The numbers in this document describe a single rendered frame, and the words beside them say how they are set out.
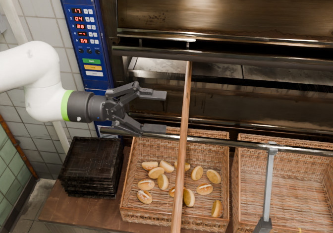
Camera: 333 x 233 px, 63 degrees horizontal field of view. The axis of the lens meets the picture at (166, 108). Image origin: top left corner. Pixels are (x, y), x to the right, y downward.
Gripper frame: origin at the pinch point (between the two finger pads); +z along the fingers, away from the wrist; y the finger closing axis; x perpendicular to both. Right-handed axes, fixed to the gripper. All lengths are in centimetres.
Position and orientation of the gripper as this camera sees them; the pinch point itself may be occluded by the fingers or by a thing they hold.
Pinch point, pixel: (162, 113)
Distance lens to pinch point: 77.0
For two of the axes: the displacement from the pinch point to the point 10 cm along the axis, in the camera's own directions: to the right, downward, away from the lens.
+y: 0.0, 7.2, 7.0
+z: 9.9, 0.8, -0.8
